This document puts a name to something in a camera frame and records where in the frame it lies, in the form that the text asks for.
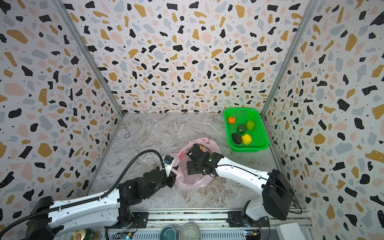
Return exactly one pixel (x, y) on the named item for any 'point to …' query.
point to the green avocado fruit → (241, 128)
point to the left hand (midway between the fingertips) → (179, 166)
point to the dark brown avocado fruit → (236, 138)
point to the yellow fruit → (246, 139)
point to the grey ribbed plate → (189, 232)
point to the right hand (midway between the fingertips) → (189, 166)
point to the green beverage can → (85, 234)
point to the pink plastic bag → (187, 182)
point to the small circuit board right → (252, 234)
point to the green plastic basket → (246, 130)
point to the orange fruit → (231, 120)
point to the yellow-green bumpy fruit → (250, 125)
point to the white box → (290, 231)
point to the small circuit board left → (128, 235)
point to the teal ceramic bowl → (168, 233)
